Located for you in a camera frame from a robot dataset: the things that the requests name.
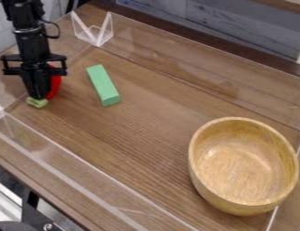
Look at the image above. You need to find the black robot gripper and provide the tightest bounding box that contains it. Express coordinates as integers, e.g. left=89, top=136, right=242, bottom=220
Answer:
left=0, top=0, right=67, bottom=99

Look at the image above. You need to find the red plush strawberry toy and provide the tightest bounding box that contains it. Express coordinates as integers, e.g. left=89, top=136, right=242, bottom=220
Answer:
left=26, top=64, right=63, bottom=109

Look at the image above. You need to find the green rectangular block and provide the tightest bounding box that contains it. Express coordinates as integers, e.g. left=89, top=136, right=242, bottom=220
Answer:
left=86, top=64, right=121, bottom=106

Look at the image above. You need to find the clear acrylic table fence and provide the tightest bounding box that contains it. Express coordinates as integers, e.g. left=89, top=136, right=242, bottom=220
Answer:
left=0, top=15, right=300, bottom=231

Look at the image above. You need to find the black table clamp with bolt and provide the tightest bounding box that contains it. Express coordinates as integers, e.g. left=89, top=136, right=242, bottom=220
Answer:
left=21, top=190, right=65, bottom=231

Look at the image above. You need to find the wooden bowl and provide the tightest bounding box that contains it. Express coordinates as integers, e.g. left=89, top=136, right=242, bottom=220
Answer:
left=188, top=117, right=300, bottom=217

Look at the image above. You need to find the black cable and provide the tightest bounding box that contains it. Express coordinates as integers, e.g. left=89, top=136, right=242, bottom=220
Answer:
left=41, top=19, right=62, bottom=40

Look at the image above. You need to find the clear acrylic corner bracket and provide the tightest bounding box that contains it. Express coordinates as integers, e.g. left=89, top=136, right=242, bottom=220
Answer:
left=70, top=12, right=114, bottom=47

